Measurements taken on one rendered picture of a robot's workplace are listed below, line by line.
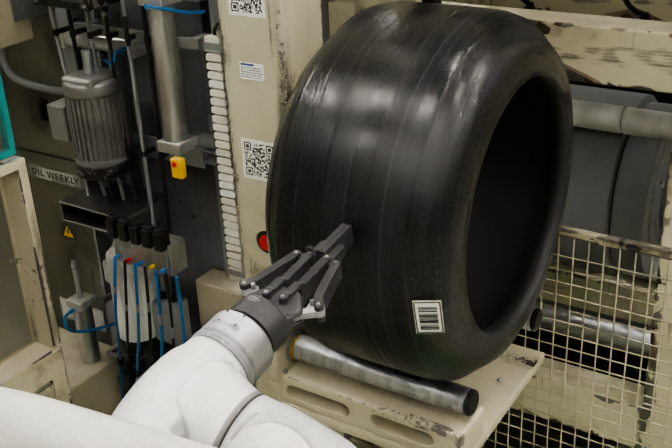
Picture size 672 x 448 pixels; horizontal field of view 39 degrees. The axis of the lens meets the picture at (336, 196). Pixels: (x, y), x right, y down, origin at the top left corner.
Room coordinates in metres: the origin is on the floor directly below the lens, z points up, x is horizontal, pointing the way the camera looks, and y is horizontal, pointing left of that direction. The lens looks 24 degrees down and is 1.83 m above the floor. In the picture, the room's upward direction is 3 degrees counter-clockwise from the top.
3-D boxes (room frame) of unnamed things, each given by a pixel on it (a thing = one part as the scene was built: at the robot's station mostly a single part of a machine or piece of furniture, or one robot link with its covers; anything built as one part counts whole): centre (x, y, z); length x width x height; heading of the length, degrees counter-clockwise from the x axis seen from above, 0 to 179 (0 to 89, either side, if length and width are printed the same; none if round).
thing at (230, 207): (1.58, 0.18, 1.19); 0.05 x 0.04 x 0.48; 146
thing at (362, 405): (1.32, -0.05, 0.84); 0.36 x 0.09 x 0.06; 56
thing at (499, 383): (1.44, -0.13, 0.80); 0.37 x 0.36 x 0.02; 146
